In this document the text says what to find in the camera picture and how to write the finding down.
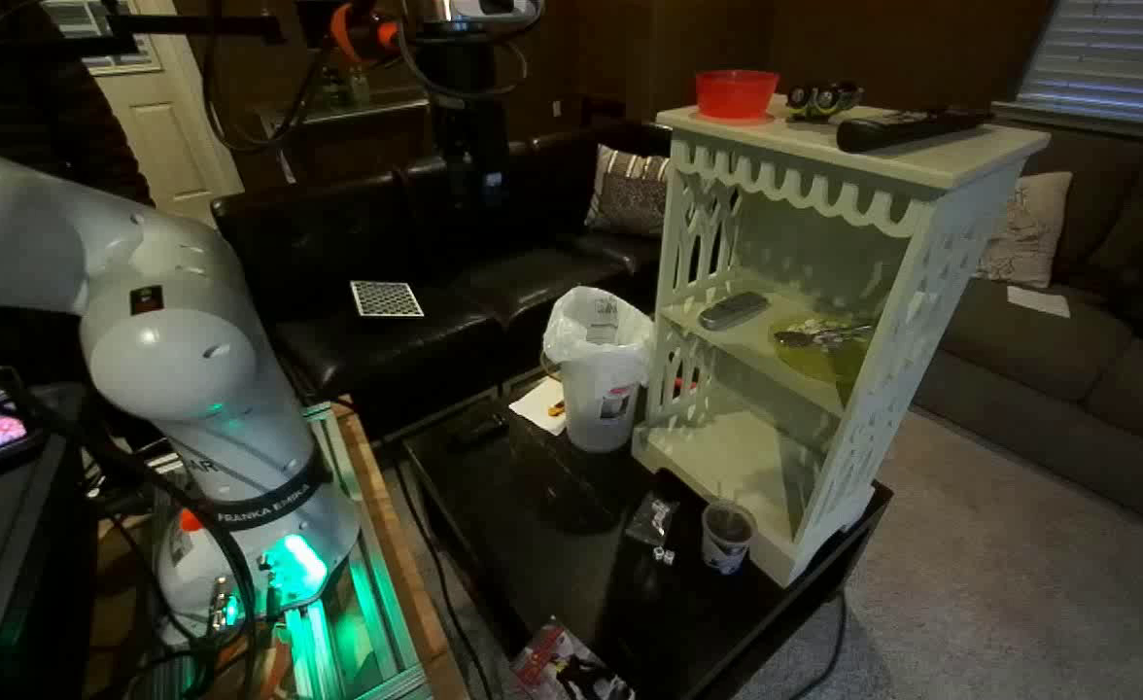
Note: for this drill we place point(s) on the grey remote control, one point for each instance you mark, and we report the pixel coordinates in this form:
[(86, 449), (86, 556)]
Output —
[(732, 308)]

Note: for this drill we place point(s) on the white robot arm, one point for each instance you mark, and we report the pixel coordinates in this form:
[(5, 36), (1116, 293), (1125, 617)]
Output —
[(167, 330)]

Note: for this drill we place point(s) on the yellow plate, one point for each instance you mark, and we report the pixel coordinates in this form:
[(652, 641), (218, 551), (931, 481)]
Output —
[(836, 368)]

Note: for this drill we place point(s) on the black remote on shelf top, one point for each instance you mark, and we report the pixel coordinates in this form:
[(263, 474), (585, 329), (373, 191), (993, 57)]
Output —
[(870, 133)]

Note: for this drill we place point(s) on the white lined trash bin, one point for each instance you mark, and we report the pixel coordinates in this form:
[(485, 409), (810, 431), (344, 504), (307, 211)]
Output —
[(600, 342)]

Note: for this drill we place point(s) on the paper card on table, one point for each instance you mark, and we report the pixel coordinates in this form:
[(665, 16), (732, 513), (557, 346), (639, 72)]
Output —
[(542, 407)]

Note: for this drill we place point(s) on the patterned throw pillow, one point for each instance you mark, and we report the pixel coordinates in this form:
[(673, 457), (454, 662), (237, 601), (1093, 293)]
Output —
[(627, 191)]

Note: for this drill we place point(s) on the crumpled wrapper on table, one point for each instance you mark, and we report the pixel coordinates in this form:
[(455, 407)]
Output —
[(652, 525)]

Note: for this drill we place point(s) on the black coffee table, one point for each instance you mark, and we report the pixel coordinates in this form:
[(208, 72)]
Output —
[(542, 534)]

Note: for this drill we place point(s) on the black leather sofa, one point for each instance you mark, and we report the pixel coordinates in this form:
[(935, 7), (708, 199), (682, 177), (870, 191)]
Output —
[(485, 274)]

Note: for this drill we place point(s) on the white lattice shelf unit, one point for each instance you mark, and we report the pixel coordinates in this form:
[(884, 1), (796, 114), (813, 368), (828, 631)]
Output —
[(802, 298)]

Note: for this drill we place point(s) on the spoon with food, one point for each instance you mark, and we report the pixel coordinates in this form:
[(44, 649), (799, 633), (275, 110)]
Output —
[(821, 337)]

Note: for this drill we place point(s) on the red plastic bowl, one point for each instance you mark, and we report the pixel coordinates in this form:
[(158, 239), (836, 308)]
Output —
[(736, 96)]

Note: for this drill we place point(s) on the magazine on table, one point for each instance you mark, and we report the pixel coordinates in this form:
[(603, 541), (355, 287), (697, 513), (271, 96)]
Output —
[(561, 665)]

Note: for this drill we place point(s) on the small dark object pair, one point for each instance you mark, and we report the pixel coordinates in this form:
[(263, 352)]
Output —
[(821, 98)]

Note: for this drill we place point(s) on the paper on couch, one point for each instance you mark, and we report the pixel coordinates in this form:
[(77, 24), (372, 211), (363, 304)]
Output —
[(1040, 300)]

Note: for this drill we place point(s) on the light throw pillow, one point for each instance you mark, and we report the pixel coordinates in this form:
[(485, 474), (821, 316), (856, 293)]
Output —
[(1028, 234)]

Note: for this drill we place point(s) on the grey fabric couch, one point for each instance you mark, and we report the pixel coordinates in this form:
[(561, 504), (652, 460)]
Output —
[(1064, 394)]

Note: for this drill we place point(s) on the window blinds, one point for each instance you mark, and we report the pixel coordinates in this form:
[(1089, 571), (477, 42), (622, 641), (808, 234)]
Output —
[(1089, 58)]

